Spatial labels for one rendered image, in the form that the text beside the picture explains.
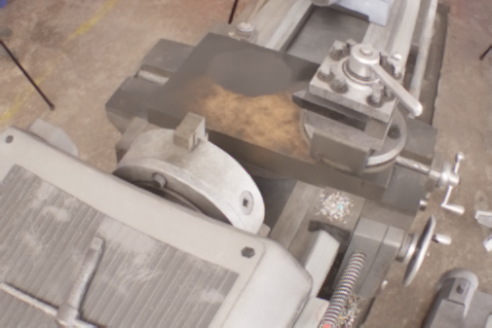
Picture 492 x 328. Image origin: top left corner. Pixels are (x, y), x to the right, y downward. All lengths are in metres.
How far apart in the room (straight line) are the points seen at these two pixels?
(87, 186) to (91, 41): 2.57
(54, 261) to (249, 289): 0.23
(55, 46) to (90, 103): 0.60
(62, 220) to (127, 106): 0.84
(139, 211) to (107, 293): 0.13
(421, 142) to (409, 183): 0.15
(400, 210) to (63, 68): 2.16
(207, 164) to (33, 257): 0.38
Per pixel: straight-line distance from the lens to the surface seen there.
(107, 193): 0.73
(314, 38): 2.02
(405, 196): 1.38
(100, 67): 3.07
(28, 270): 0.68
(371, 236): 1.39
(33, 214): 0.72
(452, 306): 2.08
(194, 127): 0.94
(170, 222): 0.70
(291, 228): 1.33
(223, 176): 0.93
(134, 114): 1.49
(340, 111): 1.21
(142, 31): 3.28
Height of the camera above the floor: 1.89
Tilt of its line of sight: 45 degrees down
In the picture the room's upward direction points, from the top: 5 degrees clockwise
